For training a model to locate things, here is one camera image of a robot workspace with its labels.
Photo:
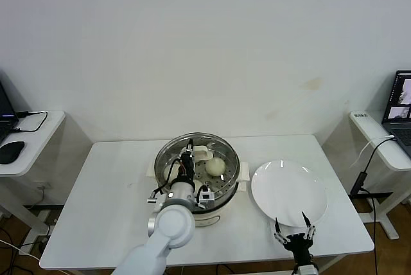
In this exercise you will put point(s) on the white side desk with mouse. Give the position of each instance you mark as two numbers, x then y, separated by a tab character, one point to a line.
48	140

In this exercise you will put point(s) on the white wall socket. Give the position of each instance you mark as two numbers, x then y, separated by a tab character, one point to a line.
44	186

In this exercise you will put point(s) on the perforated steel steamer basket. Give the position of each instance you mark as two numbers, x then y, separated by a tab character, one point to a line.
245	172

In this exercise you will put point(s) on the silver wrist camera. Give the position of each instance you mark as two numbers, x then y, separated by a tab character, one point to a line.
306	270
205	196

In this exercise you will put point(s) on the white round plate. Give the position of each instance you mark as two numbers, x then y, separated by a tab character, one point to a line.
289	191

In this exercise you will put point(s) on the small white printed label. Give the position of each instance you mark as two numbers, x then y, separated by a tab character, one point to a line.
361	115

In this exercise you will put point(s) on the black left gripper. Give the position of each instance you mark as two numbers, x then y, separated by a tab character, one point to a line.
187	167

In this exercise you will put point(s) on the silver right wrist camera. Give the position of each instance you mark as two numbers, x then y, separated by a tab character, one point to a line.
306	270

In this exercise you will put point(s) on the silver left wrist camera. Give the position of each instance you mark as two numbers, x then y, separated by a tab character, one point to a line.
205	196

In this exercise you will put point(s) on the white side desk with label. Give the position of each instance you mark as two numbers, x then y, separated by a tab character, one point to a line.
395	162

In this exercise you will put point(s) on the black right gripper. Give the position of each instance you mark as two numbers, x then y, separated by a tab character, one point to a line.
300	244

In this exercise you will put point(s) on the black computer mouse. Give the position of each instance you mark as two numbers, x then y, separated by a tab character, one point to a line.
12	151

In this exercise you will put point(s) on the black laptop with dark screen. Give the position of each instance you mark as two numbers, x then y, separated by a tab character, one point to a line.
4	104

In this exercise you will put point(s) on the grey laptop showing camera windows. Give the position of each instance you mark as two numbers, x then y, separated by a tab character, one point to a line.
401	101

